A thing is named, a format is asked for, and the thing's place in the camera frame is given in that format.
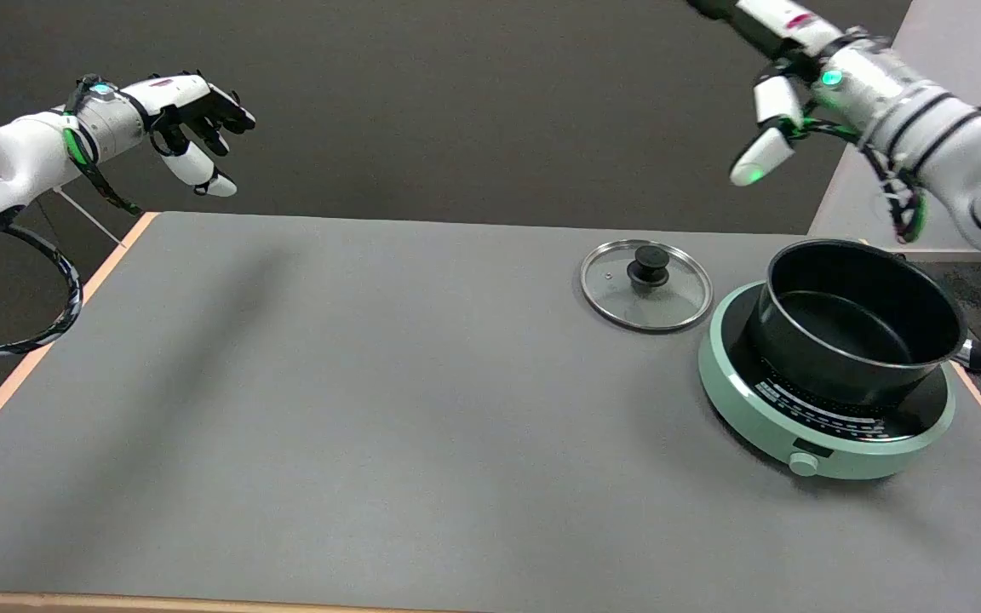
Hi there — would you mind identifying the black braided cable loop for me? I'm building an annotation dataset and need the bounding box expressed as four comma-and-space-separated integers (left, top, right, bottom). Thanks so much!
0, 223, 83, 359

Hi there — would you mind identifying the black green wrist cable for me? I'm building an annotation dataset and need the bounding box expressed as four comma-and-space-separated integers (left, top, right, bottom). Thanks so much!
784, 115, 931, 245
62, 74, 145, 216

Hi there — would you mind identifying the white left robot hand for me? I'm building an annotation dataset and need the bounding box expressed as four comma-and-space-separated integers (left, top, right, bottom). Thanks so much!
120, 71, 257, 198

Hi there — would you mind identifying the glass lid with black knob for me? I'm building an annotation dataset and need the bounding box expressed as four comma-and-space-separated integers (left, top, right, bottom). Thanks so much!
579, 239, 714, 334

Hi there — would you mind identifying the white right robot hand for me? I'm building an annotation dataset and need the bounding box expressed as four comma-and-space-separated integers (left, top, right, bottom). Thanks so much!
685, 0, 851, 187

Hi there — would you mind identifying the black pot with handle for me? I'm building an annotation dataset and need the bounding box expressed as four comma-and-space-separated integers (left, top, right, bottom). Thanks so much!
746, 238, 981, 406

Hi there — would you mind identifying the green induction cooker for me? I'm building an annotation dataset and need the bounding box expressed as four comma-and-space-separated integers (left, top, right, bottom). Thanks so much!
697, 281, 958, 481

